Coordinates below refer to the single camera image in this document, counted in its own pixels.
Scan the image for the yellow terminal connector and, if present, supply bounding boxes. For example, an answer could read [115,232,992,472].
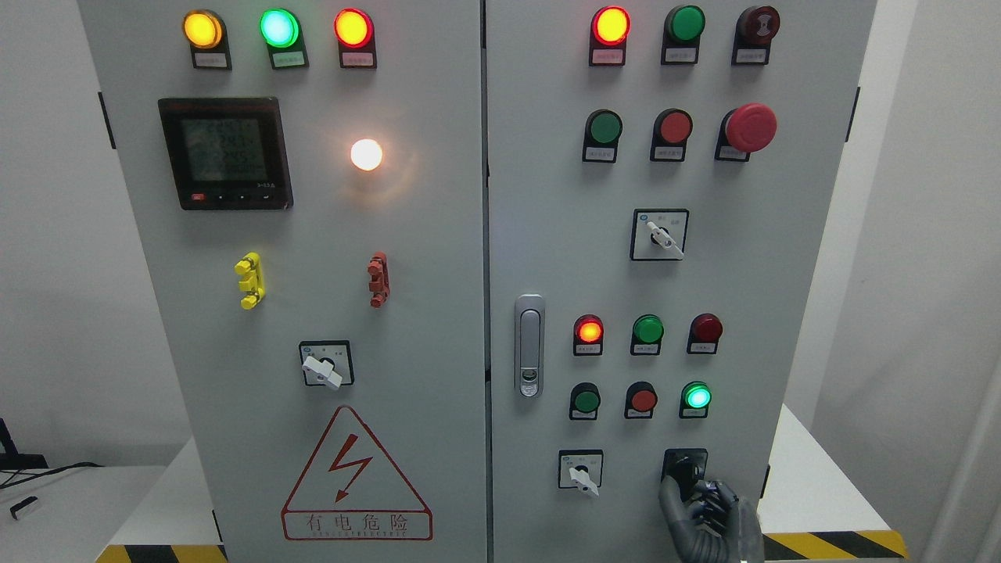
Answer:
[235,252,266,310]

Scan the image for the dark red buzzer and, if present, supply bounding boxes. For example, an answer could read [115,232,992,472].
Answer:
[730,5,780,66]

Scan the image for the grey left cabinet door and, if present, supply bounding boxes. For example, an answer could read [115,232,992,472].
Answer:
[79,1,489,562]

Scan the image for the white selector switch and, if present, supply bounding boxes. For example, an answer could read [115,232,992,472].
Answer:
[630,208,689,261]
[558,449,604,498]

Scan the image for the red terminal connector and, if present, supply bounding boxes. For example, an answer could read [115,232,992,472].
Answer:
[366,252,390,309]

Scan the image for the black rotary knob switch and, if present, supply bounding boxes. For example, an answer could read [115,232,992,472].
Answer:
[661,448,708,502]

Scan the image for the red lit lamp left door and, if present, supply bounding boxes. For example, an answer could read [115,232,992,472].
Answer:
[332,7,378,69]

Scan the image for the green push button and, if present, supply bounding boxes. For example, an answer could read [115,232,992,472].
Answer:
[569,382,601,421]
[582,108,623,163]

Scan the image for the small white black dongle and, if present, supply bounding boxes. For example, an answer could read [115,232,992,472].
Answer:
[9,496,39,521]

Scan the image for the red electric warning sticker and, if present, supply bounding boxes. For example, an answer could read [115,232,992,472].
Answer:
[280,405,433,541]

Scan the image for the red lamp lower right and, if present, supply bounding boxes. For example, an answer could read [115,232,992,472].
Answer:
[687,313,723,355]

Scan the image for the black device on desk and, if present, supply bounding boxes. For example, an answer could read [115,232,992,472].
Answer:
[0,419,49,471]

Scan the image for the red lit lamp top right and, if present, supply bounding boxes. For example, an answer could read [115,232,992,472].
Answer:
[587,5,630,67]

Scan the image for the grey cabinet door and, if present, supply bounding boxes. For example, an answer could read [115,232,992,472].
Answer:
[485,1,876,562]
[79,1,489,562]

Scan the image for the white glowing lamp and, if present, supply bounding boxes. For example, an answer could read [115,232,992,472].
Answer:
[350,138,385,172]

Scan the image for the black cable on desk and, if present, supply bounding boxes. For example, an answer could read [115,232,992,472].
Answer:
[0,462,102,493]

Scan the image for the red push button lower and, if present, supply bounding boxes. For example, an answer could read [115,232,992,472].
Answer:
[623,381,658,419]

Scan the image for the red lit lamp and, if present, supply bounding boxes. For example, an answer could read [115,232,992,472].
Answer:
[587,5,630,67]
[572,314,605,357]

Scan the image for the white selector switch lower right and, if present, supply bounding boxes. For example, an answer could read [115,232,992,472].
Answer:
[558,449,604,498]

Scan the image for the grey right cabinet door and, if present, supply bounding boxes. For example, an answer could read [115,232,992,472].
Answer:
[485,1,876,562]

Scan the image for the green lamp lower middle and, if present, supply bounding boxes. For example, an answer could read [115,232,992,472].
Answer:
[630,314,665,356]

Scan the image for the dark grey robotic hand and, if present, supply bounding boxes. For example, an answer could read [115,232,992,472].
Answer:
[658,476,765,562]

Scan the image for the green lit indicator lamp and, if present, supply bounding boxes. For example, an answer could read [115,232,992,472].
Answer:
[260,7,310,69]

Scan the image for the silver door handle lock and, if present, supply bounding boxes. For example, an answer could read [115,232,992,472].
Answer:
[514,293,546,398]

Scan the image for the red lit lamp lower left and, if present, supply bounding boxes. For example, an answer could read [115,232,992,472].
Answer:
[572,314,605,357]

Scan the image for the green push button lower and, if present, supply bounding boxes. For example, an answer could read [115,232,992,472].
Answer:
[569,382,601,421]

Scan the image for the green lamp top right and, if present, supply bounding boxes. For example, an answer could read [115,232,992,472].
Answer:
[660,5,705,66]

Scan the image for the white selector switch upper right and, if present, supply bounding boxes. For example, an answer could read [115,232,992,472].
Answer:
[630,208,689,261]

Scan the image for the white selector switch left door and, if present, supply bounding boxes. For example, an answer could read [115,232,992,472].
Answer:
[298,339,355,389]

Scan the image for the red push button upper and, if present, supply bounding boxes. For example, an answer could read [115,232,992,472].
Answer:
[648,108,693,163]

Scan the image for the red push button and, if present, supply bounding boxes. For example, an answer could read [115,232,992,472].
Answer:
[623,381,658,419]
[648,108,693,163]

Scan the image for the yellow indicator lamp top left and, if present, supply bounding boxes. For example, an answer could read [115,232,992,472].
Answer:
[182,9,232,69]

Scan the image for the green push button upper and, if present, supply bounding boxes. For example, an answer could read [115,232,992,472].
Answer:
[582,108,623,163]

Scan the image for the green lamp bottom right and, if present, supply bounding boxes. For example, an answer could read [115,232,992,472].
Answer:
[678,381,712,419]

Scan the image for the red emergency stop button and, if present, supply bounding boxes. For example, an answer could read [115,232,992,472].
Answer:
[714,102,778,163]

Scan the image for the black digital power meter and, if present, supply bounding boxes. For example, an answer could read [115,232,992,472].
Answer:
[158,97,293,210]

